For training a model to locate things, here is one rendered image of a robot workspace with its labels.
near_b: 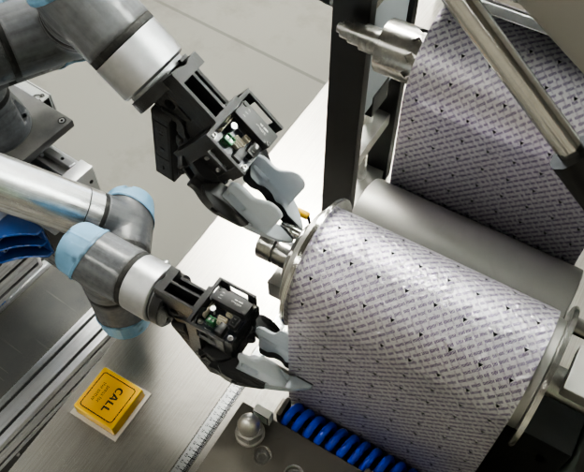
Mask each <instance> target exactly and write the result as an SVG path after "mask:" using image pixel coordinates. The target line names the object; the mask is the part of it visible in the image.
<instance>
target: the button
mask: <svg viewBox="0 0 584 472"><path fill-rule="evenodd" d="M143 397H144V393H143V390H142V389H141V388H139V387H138V386H136V385H134V384H133V383H131V382H129V381H128V380H126V379H124V378H123V377H121V376H119V375H117V374H116V373H114V372H112V371H111V370H110V369H108V368H106V367H104V368H103V370H102V371H101V372H100V373H99V375H98V376H97V377H96V378H95V380H94V381H93V382H92V383H91V385H90V386H89V387H88V388H87V390H86V391H85V392H84V393H83V394H82V396H81V397H80V398H79V400H78V401H77V402H76V403H75V404H74V407H75V408H76V410H77V411H78V412H79V413H80V414H81V415H83V416H84V417H86V418H87V419H89V420H91V421H93V422H94V423H96V424H97V425H99V426H100V427H102V428H103V429H105V430H107V431H108V432H110V433H111V434H113V435H116V434H117V432H118V431H119V430H120V428H121V427H122V426H123V424H124V423H125V421H126V420H127V419H128V417H129V416H130V415H131V414H132V412H133V411H134V410H135V408H136V407H137V406H138V404H139V403H140V401H141V400H142V399H143Z"/></svg>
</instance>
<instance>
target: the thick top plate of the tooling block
mask: <svg viewBox="0 0 584 472"><path fill-rule="evenodd" d="M253 410H254V407H252V406H249V405H248V404H246V403H244V402H242V403H241V405H240V407H239V408H238V410H237V411H236V413H235V414H234V416H233V417H232V419H231V420H230V422H229V423H228V425H227V426H226V428H225V430H224V431H223V432H222V433H221V434H220V436H219V437H218V439H217V440H216V442H215V443H214V445H213V446H212V448H211V450H210V451H209V453H208V454H207V456H206V457H205V459H204V460H203V462H202V463H201V465H200V466H199V468H198V469H197V471H196V472H363V471H361V470H360V469H358V468H356V467H355V466H353V465H351V464H349V463H348V462H346V461H345V460H343V459H341V458H339V457H338V456H336V455H334V454H333V453H331V452H329V451H327V450H325V449H323V448H322V447H320V446H318V445H316V444H315V443H314V442H312V441H311V440H309V439H307V438H305V437H304V436H302V435H300V434H298V433H296V432H294V431H293V430H291V429H289V428H288V427H286V426H284V425H282V424H281V423H280V422H278V421H277V420H272V422H271V423H270V425H269V426H268V425H267V424H265V423H263V422H262V424H263V425H264V428H265V437H264V439H263V441H262V442H261V443H260V444H259V445H258V446H256V447H253V448H245V447H244V446H242V445H241V444H240V443H239V442H238V441H237V439H236V437H235V430H236V427H237V420H238V419H239V418H240V417H241V416H242V415H243V414H245V413H253V414H254V411H253Z"/></svg>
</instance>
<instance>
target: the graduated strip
mask: <svg viewBox="0 0 584 472"><path fill-rule="evenodd" d="M273 322H274V323H275V324H276V325H277V326H278V327H279V329H280V330H281V331H283V330H284V329H285V328H286V326H285V325H284V324H282V323H281V321H280V318H279V314H278V316H277V317H276V319H274V320H273ZM253 354H255V355H257V356H258V357H260V358H261V357H264V358H266V357H265V356H264V355H262V354H260V353H259V347H258V344H257V345H256V347H255V349H254V350H253V352H252V353H251V354H250V356H251V355H253ZM244 388H245V387H242V386H237V385H234V384H232V383H230V384H229V386H228V387H227V388H226V390H225V392H224V393H223V395H222V396H221V397H220V399H219V400H218V402H217V403H216V405H215V406H214V408H213V409H212V411H211V412H210V414H209V415H208V417H207V418H206V419H205V420H204V421H203V423H202V424H201V426H200V427H199V429H198V430H197V432H196V433H195V435H194V436H193V438H192V439H191V441H190V442H189V443H188V445H187V446H186V448H185V449H184V451H183V452H182V454H181V455H180V457H179V458H178V460H177V461H176V463H175V464H174V466H173V467H172V468H171V469H170V470H169V472H188V471H189V469H190V468H191V466H192V465H193V463H194V462H195V460H196V459H197V457H198V455H199V454H200V453H201V452H202V451H203V449H204V448H205V446H206V445H207V443H208V442H209V440H210V439H211V437H212V435H213V434H214V432H215V431H216V429H217V428H218V427H219V425H220V424H221V422H222V421H223V419H224V418H225V416H226V414H227V413H228V411H229V410H230V408H231V407H232V406H233V405H234V403H235V402H236V401H237V399H238V398H239V396H240V395H241V393H242V391H243V390H244Z"/></svg>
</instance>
